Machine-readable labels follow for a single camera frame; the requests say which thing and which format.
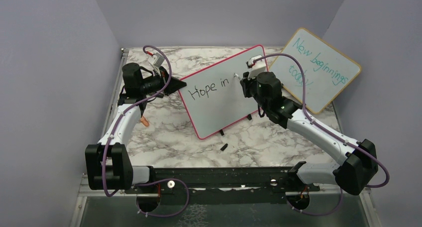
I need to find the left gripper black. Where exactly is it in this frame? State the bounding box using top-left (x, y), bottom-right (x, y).
top-left (140, 66), bottom-right (186, 96)

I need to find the red framed whiteboard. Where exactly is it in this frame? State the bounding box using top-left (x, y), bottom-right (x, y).
top-left (179, 44), bottom-right (265, 139)

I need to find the black marker cap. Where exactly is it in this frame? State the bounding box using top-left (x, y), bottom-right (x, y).
top-left (220, 143), bottom-right (228, 151)

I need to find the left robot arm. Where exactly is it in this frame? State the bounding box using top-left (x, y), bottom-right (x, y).
top-left (85, 63), bottom-right (187, 197)

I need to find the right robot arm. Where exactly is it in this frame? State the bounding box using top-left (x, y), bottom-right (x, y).
top-left (239, 72), bottom-right (378, 195)

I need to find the yellow framed whiteboard with writing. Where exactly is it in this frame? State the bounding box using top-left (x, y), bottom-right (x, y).
top-left (269, 28), bottom-right (361, 114)

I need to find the orange marker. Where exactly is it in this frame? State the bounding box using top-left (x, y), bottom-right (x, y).
top-left (140, 116), bottom-right (150, 127)

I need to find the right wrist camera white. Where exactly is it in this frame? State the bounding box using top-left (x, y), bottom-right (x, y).
top-left (246, 55), bottom-right (267, 80)

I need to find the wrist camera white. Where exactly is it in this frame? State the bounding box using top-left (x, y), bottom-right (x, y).
top-left (246, 55), bottom-right (267, 80)
top-left (147, 52), bottom-right (165, 73)

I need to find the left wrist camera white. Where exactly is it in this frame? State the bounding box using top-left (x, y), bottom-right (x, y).
top-left (147, 52), bottom-right (165, 73)

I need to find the aluminium frame left rail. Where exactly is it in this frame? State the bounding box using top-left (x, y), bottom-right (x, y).
top-left (100, 48), bottom-right (130, 139)

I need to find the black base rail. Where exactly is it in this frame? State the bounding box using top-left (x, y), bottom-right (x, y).
top-left (125, 167), bottom-right (319, 205)

